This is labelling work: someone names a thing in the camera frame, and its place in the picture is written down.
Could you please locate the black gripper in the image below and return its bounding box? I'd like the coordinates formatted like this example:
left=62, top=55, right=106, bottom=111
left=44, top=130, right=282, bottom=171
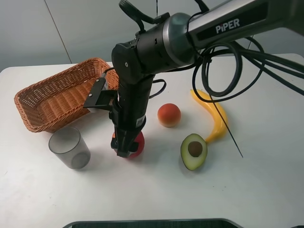
left=111, top=75, right=154, bottom=158

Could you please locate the red toy apple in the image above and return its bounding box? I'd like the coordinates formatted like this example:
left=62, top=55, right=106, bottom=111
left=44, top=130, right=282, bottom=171
left=111, top=132, right=145, bottom=159

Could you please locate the black silver Piper robot arm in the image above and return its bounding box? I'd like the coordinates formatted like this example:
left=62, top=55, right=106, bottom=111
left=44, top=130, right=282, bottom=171
left=109, top=0, right=304, bottom=158

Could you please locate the orange wicker basket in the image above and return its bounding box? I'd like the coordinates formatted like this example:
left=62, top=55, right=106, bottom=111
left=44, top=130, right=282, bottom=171
left=14, top=58, right=110, bottom=133

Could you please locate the orange peach toy fruit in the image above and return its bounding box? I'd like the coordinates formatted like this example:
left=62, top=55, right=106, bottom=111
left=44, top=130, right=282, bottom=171
left=157, top=103, right=181, bottom=128

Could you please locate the grey translucent plastic cup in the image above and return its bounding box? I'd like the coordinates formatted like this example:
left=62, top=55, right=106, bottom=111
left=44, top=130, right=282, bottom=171
left=48, top=127, right=91, bottom=170

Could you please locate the green avocado half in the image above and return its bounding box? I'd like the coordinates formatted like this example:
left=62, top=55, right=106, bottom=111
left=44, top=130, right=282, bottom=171
left=180, top=133, right=208, bottom=171

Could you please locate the yellow toy banana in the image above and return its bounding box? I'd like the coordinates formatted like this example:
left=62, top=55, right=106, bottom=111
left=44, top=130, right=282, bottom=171
left=190, top=89, right=228, bottom=143

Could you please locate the black zip tie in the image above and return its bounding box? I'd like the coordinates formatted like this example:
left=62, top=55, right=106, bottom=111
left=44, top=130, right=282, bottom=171
left=213, top=103, right=244, bottom=158

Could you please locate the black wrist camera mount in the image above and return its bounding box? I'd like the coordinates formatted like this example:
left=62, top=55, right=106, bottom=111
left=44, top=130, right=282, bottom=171
left=83, top=73, right=119, bottom=113

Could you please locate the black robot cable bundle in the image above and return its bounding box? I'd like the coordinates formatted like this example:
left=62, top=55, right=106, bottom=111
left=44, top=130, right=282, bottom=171
left=118, top=0, right=304, bottom=98

